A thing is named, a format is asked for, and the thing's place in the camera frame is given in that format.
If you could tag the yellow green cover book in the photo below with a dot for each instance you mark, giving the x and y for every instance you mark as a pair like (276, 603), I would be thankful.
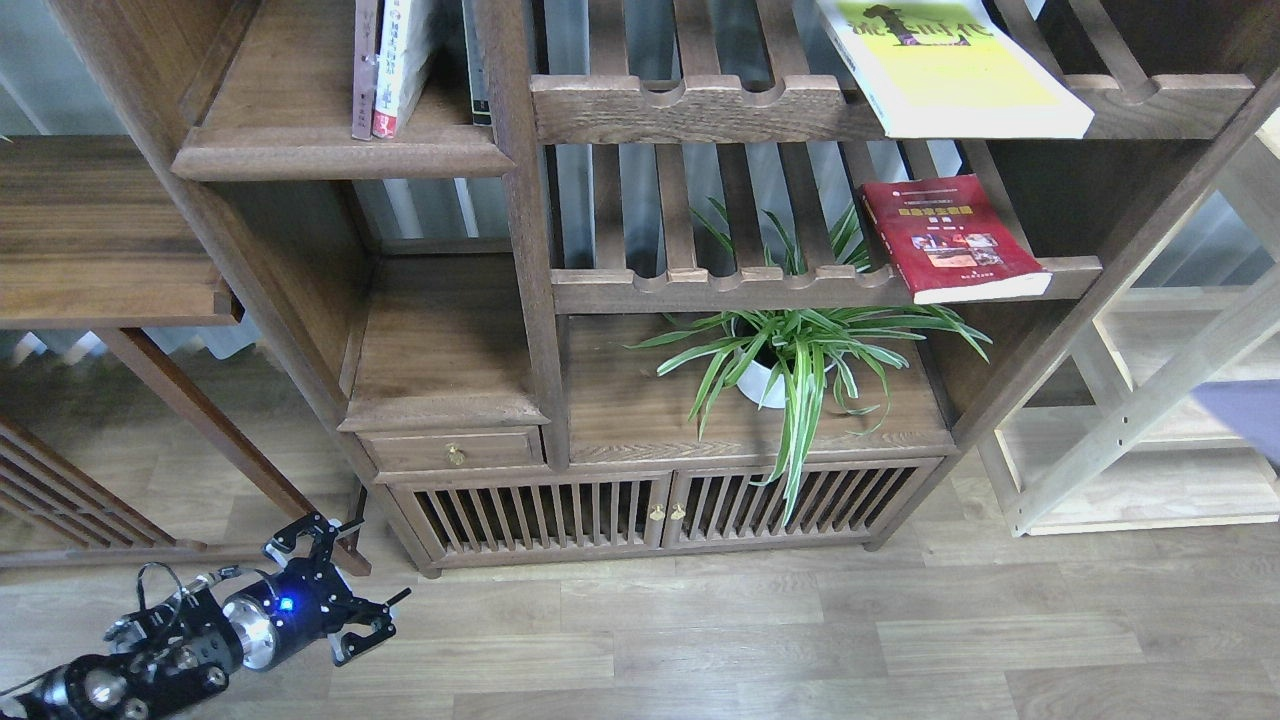
(943, 69)

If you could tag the white plant pot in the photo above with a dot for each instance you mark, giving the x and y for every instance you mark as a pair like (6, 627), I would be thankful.
(760, 385)

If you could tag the red cover book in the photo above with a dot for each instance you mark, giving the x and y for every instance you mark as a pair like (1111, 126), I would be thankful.
(946, 240)

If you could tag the brown spine upright book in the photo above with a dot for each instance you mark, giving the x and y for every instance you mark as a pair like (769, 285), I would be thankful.
(365, 67)

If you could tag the green spider plant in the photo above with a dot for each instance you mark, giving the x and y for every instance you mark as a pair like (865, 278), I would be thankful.
(853, 335)

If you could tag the pale lavender white book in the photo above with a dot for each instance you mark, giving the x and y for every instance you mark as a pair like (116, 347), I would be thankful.
(1250, 408)

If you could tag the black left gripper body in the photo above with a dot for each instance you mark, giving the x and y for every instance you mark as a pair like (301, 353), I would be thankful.
(280, 615)

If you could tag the light wooden shelf rack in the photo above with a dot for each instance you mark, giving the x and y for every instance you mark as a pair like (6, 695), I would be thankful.
(1137, 451)

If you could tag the dark wooden bookshelf cabinet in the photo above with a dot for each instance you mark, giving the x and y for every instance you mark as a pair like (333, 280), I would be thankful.
(481, 286)

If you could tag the dark thin upright book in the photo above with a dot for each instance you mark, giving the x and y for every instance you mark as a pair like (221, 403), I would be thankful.
(481, 113)

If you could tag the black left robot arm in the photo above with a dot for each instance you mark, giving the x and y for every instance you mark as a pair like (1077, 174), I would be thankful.
(167, 657)

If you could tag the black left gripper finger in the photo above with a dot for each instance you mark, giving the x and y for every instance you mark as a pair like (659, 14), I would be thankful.
(346, 609)
(328, 542)

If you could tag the white red upright book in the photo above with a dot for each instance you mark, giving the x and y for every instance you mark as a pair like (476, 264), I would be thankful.
(408, 39)

